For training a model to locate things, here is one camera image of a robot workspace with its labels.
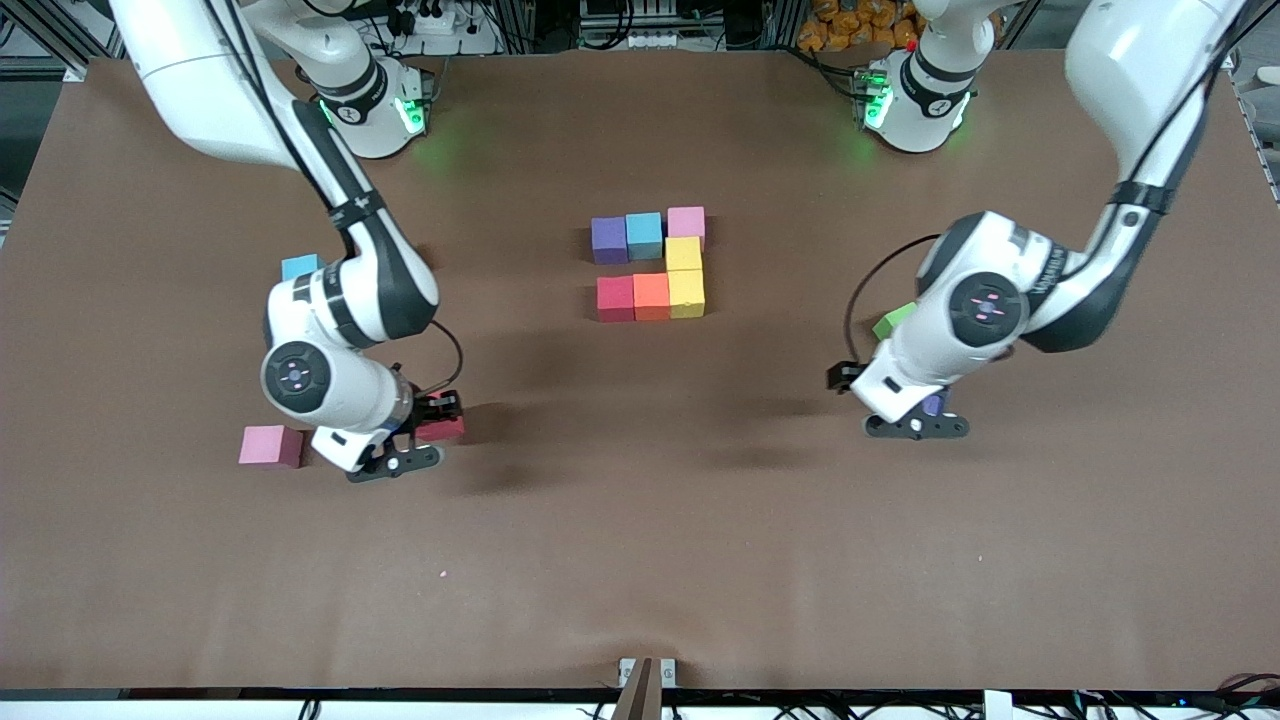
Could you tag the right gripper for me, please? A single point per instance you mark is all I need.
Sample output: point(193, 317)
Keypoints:
point(436, 408)

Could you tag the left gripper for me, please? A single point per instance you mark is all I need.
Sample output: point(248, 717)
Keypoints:
point(843, 377)

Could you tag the red foam cube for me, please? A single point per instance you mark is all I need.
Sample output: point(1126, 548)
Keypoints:
point(615, 299)
point(445, 432)

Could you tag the purple foam cube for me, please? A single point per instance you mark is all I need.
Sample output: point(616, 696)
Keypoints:
point(936, 404)
point(609, 240)

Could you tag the pink foam cube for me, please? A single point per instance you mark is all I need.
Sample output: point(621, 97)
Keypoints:
point(686, 222)
point(268, 445)

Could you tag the yellow foam cube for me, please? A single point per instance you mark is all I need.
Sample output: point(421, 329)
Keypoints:
point(686, 294)
point(683, 253)

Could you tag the orange foam cube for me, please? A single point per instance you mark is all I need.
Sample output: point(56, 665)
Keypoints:
point(651, 297)

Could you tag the cyan foam cube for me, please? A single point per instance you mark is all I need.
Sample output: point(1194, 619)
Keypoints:
point(298, 266)
point(644, 235)

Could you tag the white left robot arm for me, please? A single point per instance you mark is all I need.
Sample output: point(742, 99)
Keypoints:
point(1130, 60)

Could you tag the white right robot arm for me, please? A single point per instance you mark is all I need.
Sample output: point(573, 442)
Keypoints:
point(190, 80)

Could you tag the green foam cube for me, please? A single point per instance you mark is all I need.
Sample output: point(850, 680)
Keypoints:
point(890, 322)

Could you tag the pile of orange objects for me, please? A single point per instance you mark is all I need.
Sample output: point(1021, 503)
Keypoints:
point(855, 25)

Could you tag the white power strip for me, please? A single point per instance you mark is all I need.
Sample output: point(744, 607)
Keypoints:
point(435, 20)

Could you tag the metal table edge bracket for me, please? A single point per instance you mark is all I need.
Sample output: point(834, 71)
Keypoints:
point(647, 680)

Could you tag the aluminium frame post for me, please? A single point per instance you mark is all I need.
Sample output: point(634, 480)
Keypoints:
point(1224, 58)
point(72, 68)

